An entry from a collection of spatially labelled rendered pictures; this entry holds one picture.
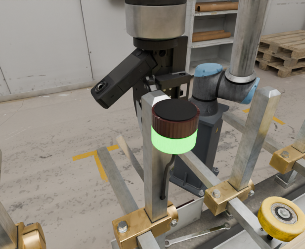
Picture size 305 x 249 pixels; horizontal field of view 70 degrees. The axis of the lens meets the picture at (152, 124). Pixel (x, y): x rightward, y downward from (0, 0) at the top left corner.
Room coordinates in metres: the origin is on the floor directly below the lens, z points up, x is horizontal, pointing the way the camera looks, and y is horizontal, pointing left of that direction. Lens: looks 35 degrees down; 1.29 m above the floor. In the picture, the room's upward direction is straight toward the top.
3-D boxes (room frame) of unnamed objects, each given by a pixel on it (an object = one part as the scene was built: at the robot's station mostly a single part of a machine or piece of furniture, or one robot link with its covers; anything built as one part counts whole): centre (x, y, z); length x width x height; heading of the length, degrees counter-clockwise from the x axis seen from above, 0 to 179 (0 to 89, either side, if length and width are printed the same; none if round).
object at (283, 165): (0.50, -0.43, 0.83); 0.13 x 0.06 x 0.05; 117
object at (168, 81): (0.37, -0.01, 1.15); 0.09 x 0.08 x 0.12; 117
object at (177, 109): (0.24, -0.03, 1.04); 0.06 x 0.06 x 0.22; 27
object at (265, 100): (0.39, -0.23, 0.87); 0.03 x 0.03 x 0.48; 27
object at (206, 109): (1.18, -0.31, 0.65); 0.19 x 0.19 x 0.10
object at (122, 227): (0.24, 0.06, 0.88); 0.02 x 0.02 x 0.01
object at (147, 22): (0.37, 0.00, 1.23); 0.10 x 0.09 x 0.05; 27
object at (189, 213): (0.31, -0.02, 0.75); 0.26 x 0.01 x 0.10; 117
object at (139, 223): (0.27, 0.01, 0.85); 0.13 x 0.06 x 0.05; 117
